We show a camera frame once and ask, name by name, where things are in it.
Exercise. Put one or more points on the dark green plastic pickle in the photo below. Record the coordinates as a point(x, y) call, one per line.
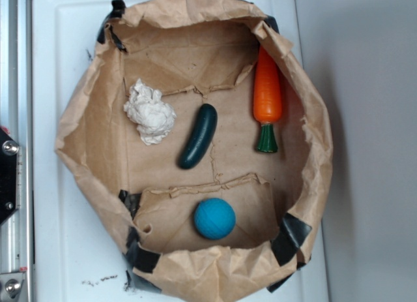
point(201, 137)

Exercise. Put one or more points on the crumpled white paper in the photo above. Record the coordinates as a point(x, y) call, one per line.
point(153, 117)

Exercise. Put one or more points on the blue rubber ball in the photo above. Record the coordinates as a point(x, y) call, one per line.
point(214, 218)

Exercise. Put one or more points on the orange plastic carrot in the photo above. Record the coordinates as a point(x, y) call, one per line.
point(267, 104)

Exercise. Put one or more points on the white plastic tray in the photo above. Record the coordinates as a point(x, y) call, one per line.
point(76, 258)

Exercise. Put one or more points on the black mounting bracket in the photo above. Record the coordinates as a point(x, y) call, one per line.
point(9, 175)

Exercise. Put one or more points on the metal frame rail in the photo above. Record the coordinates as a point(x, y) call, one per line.
point(17, 249)

